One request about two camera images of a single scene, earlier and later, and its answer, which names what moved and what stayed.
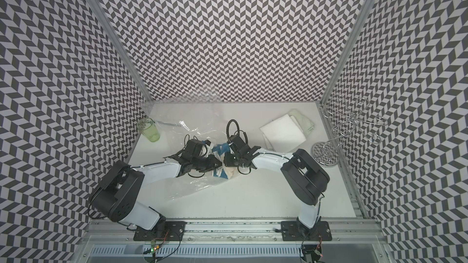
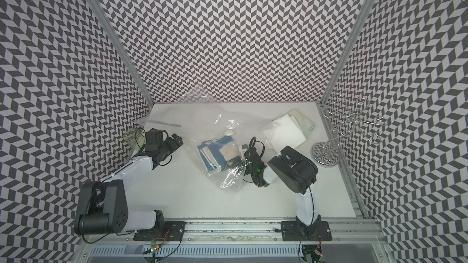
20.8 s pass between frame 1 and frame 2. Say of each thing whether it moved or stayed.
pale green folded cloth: stayed
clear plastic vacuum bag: moved
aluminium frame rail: stayed
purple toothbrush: stayed
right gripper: moved
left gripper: moved
